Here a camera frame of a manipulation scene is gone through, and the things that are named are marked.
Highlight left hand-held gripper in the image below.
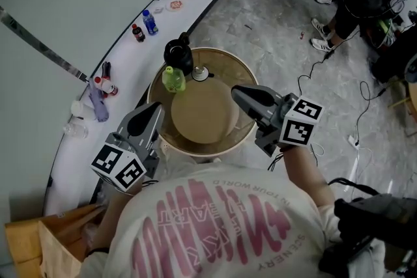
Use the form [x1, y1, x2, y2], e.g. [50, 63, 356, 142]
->
[90, 101, 166, 193]

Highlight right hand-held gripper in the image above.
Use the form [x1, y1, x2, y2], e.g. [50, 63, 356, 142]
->
[231, 85, 325, 158]

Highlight black kettle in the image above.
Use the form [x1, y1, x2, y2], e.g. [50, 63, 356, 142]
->
[163, 31, 195, 76]

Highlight person's right forearm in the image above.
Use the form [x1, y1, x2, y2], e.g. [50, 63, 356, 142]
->
[279, 144, 337, 206]

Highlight person's left forearm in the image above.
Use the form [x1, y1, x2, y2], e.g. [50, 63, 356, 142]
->
[85, 181, 146, 257]

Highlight purple bottle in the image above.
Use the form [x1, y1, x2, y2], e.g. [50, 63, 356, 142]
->
[87, 82, 110, 123]

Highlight green drink bottle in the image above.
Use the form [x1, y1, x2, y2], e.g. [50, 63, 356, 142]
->
[161, 65, 188, 94]

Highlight white plastic bottle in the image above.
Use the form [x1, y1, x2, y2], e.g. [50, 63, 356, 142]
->
[70, 100, 96, 122]

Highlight clear plastic bottle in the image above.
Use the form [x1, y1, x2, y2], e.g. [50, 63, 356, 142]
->
[63, 121, 90, 140]

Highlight small cola bottle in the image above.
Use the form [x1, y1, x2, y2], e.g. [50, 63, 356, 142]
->
[131, 23, 147, 44]

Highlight blue drink bottle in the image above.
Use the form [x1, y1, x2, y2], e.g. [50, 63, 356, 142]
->
[141, 9, 160, 36]

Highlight white power strip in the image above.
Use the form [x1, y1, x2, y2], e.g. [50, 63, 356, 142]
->
[347, 134, 362, 152]

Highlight red and white disc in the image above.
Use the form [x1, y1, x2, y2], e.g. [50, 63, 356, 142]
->
[165, 0, 184, 13]

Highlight person's white printed shirt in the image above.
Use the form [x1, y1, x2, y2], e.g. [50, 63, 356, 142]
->
[79, 158, 387, 278]

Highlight green and black bag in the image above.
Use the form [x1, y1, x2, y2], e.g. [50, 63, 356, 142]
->
[374, 17, 397, 48]

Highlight wooden side furniture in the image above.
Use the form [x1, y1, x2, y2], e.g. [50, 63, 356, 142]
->
[386, 77, 417, 124]

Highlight wooden chair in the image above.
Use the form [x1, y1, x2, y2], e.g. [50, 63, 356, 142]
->
[3, 202, 109, 278]

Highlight black chest pack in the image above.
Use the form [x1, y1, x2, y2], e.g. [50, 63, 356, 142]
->
[317, 176, 417, 278]

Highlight black floor cable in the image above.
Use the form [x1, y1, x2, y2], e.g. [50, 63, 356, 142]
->
[296, 49, 335, 102]
[354, 80, 390, 145]

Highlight white floor cable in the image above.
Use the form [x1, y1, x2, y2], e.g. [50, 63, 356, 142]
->
[308, 141, 395, 206]

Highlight metal wall strip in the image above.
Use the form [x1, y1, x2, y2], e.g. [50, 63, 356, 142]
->
[0, 5, 89, 83]

